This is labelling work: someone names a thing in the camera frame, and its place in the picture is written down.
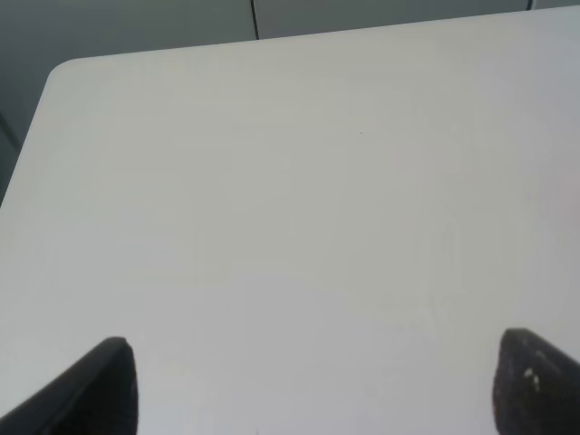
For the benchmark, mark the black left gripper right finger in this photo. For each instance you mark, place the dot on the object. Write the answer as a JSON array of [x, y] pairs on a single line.
[[535, 387]]

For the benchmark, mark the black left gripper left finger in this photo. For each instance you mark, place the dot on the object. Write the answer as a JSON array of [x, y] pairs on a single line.
[[97, 395]]

